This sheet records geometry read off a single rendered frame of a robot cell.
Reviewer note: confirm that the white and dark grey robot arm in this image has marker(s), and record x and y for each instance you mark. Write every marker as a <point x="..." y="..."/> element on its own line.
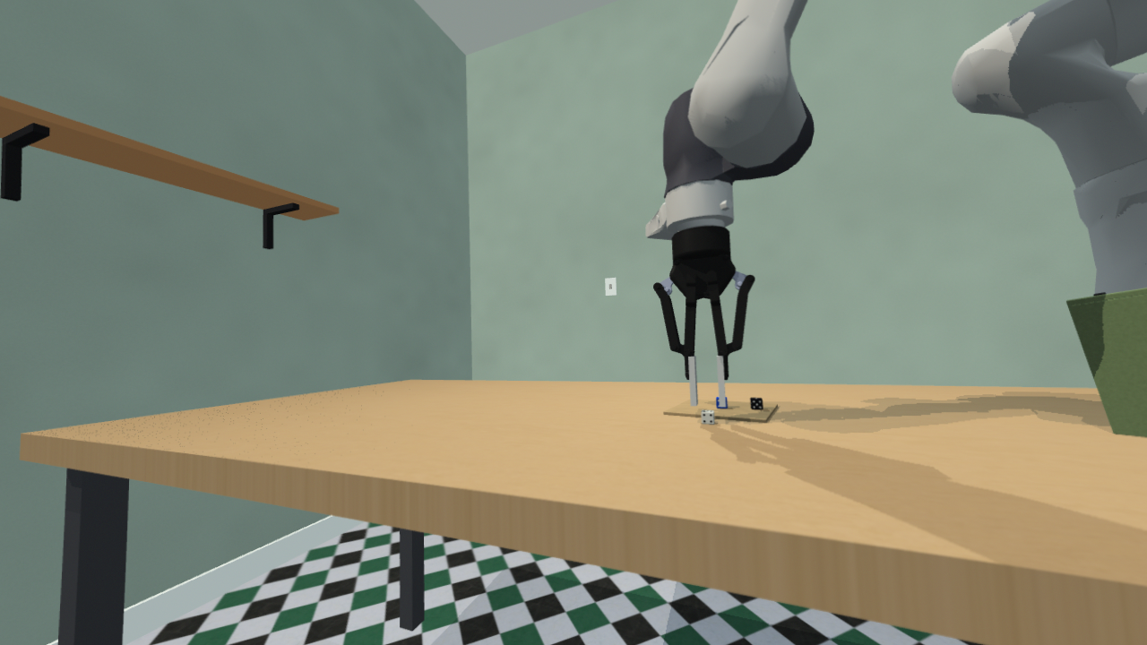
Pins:
<point x="1051" y="67"/>

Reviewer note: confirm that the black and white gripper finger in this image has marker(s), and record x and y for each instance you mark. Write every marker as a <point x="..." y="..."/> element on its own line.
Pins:
<point x="663" y="290"/>
<point x="743" y="283"/>

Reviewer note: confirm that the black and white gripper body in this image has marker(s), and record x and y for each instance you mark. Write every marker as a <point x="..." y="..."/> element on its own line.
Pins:
<point x="700" y="250"/>

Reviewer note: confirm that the tan square mat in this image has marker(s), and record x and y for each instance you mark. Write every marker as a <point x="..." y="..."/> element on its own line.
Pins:
<point x="740" y="411"/>

